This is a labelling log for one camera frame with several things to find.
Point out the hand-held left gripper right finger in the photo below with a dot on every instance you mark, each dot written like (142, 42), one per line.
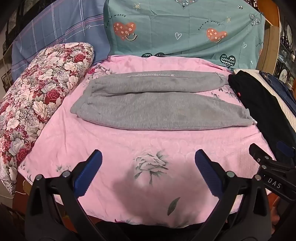
(208, 170)

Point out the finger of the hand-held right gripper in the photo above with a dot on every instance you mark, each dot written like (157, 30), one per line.
(257, 153)
(285, 148)

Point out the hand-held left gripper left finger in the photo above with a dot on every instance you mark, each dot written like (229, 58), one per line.
(89, 172)

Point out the grey pants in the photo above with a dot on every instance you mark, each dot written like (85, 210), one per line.
(148, 106)

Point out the black pants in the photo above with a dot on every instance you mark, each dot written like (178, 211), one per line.
(259, 109)

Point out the person's right hand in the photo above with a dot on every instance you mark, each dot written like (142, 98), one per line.
(274, 208)

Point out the pink floral bed sheet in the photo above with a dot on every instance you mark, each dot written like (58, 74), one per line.
(138, 148)

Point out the dark blue jeans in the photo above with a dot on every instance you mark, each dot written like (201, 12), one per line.
(281, 90)

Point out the red floral quilt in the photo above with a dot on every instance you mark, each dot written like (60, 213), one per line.
(39, 99)

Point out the display shelf with plates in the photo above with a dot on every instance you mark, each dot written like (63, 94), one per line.
(288, 53)

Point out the wooden headboard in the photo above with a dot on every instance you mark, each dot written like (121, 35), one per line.
(270, 39)

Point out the teal heart printed blanket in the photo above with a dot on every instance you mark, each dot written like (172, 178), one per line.
(185, 30)

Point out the blue plaid pillow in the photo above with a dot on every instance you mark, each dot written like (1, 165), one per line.
(64, 32)

